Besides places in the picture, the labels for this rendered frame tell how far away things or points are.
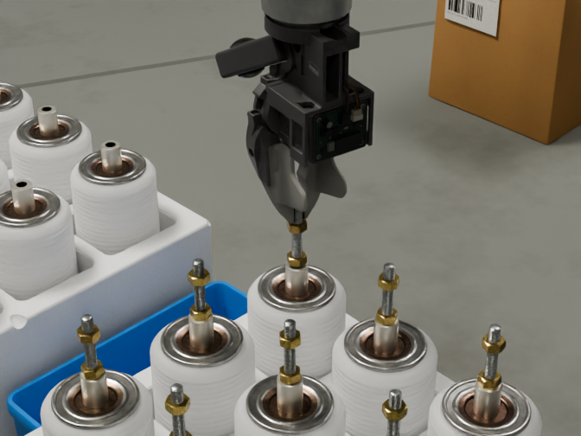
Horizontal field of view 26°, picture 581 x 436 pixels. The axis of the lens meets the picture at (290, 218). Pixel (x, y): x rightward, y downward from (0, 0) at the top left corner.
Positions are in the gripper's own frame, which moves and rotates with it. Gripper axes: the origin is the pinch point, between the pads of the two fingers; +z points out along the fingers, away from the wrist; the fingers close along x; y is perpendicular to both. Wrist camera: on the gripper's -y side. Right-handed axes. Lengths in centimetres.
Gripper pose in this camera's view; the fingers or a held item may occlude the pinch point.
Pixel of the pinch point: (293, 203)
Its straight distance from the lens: 116.9
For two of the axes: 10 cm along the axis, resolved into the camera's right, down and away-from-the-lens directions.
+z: 0.0, 8.4, 5.5
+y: 5.4, 4.6, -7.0
